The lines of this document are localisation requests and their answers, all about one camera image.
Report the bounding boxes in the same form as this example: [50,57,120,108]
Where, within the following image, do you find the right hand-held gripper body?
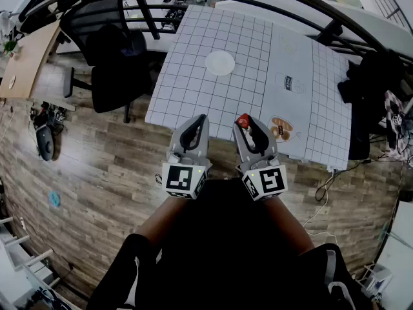
[236,152,289,202]

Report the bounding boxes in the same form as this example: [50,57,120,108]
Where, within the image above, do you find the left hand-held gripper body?
[161,149,213,201]

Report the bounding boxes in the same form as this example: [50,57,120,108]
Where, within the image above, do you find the red strawberry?
[235,112,251,130]

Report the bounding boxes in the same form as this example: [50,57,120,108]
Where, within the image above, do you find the white round plate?
[204,50,237,77]

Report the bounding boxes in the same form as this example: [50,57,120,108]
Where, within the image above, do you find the person's right forearm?
[263,194,316,257]

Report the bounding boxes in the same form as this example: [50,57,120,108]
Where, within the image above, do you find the person's left forearm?
[134,194,188,258]

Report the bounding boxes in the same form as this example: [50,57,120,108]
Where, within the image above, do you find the white grid tablecloth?
[145,4,353,171]

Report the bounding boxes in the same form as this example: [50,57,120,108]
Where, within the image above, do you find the black mesh office chair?
[57,0,154,125]

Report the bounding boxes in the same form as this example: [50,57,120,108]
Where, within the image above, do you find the person's black clothing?
[86,177,374,310]

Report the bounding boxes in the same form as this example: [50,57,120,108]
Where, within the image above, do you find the black jacket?
[336,49,413,161]

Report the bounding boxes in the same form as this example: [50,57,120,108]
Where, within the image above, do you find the blue floor sticker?
[48,190,63,209]

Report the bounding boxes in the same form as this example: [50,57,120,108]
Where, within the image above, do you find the black metal railing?
[18,0,413,65]

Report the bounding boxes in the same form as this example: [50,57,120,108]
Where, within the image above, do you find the black floor device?
[35,123,55,162]

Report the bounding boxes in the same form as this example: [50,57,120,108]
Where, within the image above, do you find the checkered cloth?
[383,90,413,168]

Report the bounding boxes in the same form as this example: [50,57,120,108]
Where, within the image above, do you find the white plastic stool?
[360,262,394,300]

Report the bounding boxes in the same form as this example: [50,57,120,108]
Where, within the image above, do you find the white table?
[376,201,413,310]

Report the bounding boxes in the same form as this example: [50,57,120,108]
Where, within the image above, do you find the wooden desk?
[0,19,63,102]

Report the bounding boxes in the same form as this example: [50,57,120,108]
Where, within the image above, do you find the white shelf rack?
[0,216,63,310]

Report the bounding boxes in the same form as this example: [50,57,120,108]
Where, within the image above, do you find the small green potted plant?
[3,39,19,57]

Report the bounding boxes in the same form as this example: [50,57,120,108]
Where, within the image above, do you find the white cable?
[302,169,339,245]

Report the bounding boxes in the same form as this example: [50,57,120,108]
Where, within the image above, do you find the grey strap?
[324,249,356,305]

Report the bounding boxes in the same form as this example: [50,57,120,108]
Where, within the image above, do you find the black cable bundle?
[30,101,68,132]

